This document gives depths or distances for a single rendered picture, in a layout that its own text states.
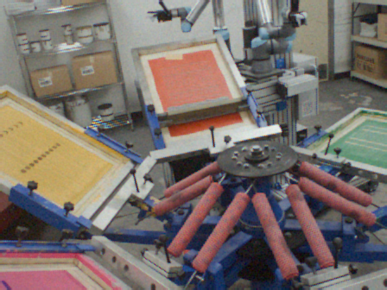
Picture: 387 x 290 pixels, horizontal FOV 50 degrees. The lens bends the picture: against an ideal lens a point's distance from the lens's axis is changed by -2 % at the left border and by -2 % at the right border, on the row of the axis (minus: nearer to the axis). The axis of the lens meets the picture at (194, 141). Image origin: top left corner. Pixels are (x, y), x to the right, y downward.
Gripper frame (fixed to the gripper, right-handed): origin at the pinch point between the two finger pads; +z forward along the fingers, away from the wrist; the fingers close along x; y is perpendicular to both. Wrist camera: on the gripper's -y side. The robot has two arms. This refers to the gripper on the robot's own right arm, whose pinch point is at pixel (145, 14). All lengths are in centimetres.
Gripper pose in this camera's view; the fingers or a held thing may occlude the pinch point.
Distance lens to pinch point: 341.3
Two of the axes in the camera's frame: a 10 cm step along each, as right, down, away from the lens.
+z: -9.9, 1.3, 0.2
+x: -0.5, -5.1, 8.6
